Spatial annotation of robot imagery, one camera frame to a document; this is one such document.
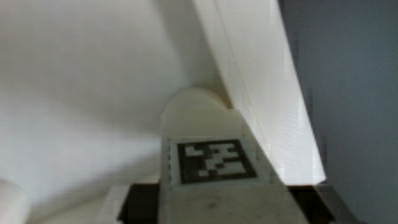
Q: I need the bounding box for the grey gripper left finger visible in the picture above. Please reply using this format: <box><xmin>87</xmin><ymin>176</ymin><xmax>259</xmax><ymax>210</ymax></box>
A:
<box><xmin>94</xmin><ymin>183</ymin><xmax>159</xmax><ymax>224</ymax></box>

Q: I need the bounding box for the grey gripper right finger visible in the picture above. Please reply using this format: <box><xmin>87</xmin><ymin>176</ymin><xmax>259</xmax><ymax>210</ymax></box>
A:
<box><xmin>287</xmin><ymin>184</ymin><xmax>355</xmax><ymax>224</ymax></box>

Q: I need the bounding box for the white table leg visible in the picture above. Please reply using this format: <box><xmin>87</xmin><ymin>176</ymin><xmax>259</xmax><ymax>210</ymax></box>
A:
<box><xmin>158</xmin><ymin>88</ymin><xmax>309</xmax><ymax>224</ymax></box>

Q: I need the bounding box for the white square tabletop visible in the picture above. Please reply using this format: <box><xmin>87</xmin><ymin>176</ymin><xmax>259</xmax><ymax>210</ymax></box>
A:
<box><xmin>0</xmin><ymin>0</ymin><xmax>325</xmax><ymax>224</ymax></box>

